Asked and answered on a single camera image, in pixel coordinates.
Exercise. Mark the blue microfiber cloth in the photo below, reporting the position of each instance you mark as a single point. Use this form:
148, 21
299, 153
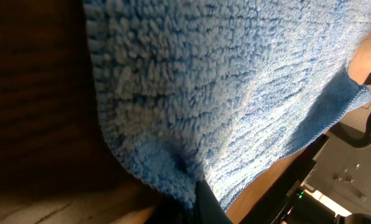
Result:
219, 90

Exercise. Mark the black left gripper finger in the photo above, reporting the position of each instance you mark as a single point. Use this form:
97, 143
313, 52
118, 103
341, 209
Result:
207, 208

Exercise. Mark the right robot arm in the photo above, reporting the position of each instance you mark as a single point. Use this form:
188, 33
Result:
339, 188

